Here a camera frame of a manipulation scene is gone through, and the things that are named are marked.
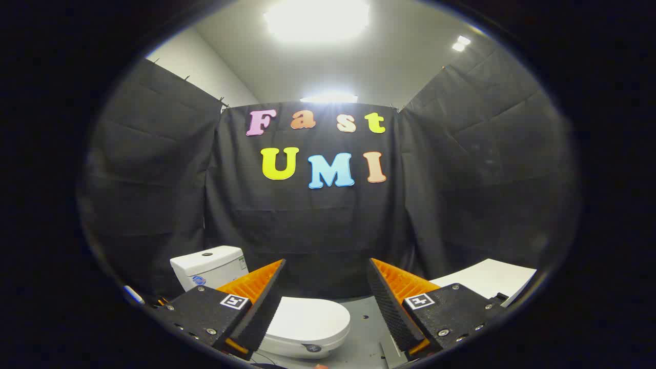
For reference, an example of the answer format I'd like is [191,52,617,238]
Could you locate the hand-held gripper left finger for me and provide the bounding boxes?
[153,259,286,361]

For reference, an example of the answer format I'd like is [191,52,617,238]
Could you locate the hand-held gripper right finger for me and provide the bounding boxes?
[366,257,509,358]

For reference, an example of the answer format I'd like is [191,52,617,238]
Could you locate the white toilet lid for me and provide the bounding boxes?
[265,297,352,345]

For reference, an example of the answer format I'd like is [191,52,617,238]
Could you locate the white toilet with tank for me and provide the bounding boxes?
[170,246,352,360]

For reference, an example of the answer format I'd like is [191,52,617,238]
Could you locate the grey drawer cabinet white top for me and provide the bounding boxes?
[429,259,538,308]

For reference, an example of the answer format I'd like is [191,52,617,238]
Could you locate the black backdrop cloth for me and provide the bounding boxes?
[77,37,582,303]

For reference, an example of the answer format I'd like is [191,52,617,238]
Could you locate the ceiling light strip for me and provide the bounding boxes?
[300,92,359,104]

